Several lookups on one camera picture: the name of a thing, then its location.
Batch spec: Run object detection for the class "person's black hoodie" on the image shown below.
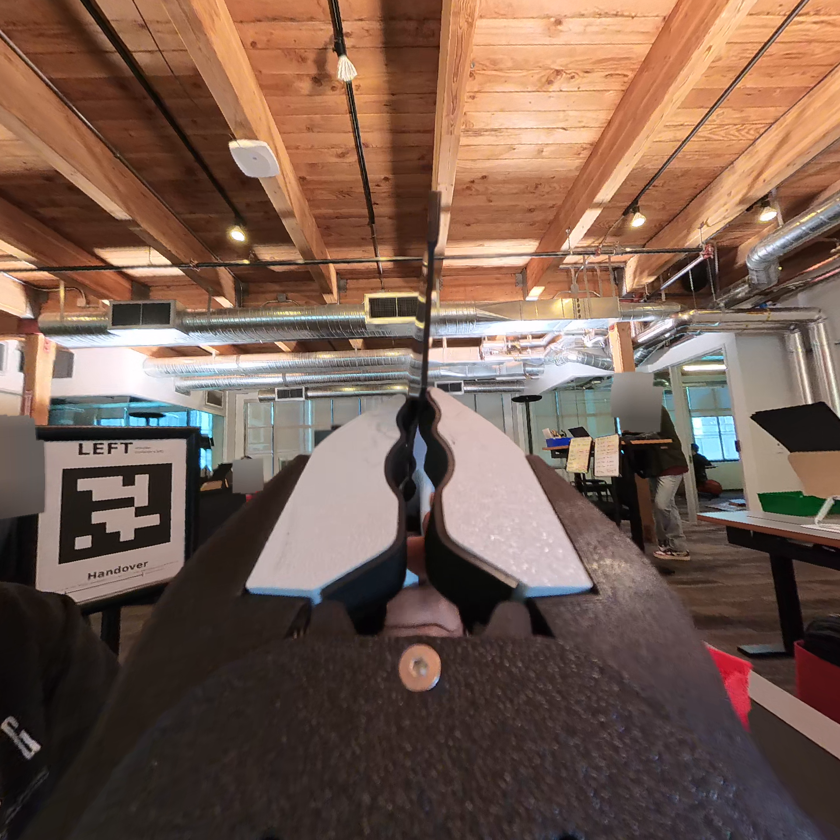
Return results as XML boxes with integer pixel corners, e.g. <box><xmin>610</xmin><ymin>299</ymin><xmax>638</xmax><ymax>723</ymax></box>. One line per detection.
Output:
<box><xmin>0</xmin><ymin>581</ymin><xmax>120</xmax><ymax>840</ymax></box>

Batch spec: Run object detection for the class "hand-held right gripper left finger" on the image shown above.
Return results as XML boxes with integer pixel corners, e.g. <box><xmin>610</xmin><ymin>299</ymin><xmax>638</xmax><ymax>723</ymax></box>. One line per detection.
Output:
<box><xmin>244</xmin><ymin>392</ymin><xmax>409</xmax><ymax>601</ymax></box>

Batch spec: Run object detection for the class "wooden-rimmed black board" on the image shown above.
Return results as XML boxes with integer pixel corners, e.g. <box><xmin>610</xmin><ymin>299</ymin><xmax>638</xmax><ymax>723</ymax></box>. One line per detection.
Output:
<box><xmin>750</xmin><ymin>402</ymin><xmax>840</xmax><ymax>500</ymax></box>

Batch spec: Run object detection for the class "red plastic bin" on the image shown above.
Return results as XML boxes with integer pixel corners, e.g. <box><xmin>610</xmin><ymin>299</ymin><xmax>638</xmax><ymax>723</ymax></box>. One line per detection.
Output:
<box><xmin>705</xmin><ymin>643</ymin><xmax>753</xmax><ymax>731</ymax></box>

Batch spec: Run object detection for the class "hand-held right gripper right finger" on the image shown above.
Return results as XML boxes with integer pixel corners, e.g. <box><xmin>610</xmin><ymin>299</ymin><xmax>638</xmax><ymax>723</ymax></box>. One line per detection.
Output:
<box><xmin>423</xmin><ymin>387</ymin><xmax>597</xmax><ymax>599</ymax></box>

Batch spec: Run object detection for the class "person's left hand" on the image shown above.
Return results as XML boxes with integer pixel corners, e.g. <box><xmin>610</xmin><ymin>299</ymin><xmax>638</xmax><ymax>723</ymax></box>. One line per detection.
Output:
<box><xmin>384</xmin><ymin>584</ymin><xmax>466</xmax><ymax>639</ymax></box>

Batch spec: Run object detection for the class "long wooden desk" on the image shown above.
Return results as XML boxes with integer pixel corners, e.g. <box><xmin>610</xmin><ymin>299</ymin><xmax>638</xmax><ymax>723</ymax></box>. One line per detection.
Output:
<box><xmin>697</xmin><ymin>508</ymin><xmax>840</xmax><ymax>657</ymax></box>

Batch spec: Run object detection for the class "silver ventilation duct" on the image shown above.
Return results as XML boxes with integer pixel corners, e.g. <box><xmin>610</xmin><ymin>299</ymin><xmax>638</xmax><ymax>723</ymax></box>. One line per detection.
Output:
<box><xmin>745</xmin><ymin>197</ymin><xmax>840</xmax><ymax>291</ymax></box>
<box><xmin>39</xmin><ymin>297</ymin><xmax>683</xmax><ymax>349</ymax></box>
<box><xmin>144</xmin><ymin>350</ymin><xmax>546</xmax><ymax>396</ymax></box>

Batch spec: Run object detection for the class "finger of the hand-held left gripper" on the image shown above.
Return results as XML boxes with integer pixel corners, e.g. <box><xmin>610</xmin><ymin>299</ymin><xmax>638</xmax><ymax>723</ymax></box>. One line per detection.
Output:
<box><xmin>412</xmin><ymin>436</ymin><xmax>435</xmax><ymax>519</ymax></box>

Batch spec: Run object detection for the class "black packet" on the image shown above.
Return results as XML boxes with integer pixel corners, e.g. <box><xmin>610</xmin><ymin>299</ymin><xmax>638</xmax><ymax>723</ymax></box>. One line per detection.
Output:
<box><xmin>408</xmin><ymin>190</ymin><xmax>442</xmax><ymax>403</ymax></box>

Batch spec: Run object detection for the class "white ceiling access point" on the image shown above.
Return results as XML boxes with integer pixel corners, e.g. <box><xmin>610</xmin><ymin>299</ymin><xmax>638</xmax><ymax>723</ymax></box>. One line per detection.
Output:
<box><xmin>228</xmin><ymin>139</ymin><xmax>280</xmax><ymax>178</ymax></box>

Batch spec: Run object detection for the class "black floor lamp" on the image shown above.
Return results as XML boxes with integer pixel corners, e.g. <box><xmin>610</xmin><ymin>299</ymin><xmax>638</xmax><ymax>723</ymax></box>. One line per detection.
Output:
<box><xmin>512</xmin><ymin>394</ymin><xmax>543</xmax><ymax>455</ymax></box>

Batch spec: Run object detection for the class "black round bag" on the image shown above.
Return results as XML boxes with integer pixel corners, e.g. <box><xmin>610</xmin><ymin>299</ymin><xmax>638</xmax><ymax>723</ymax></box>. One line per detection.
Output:
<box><xmin>802</xmin><ymin>616</ymin><xmax>840</xmax><ymax>665</ymax></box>

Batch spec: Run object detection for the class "green plastic bin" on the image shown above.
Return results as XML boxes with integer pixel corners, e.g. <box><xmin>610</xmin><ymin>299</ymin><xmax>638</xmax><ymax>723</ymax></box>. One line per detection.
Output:
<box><xmin>758</xmin><ymin>491</ymin><xmax>840</xmax><ymax>519</ymax></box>

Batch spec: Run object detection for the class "framed marker sign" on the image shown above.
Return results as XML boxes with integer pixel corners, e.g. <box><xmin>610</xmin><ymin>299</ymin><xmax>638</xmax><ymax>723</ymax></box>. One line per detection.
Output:
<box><xmin>36</xmin><ymin>427</ymin><xmax>201</xmax><ymax>605</ymax></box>

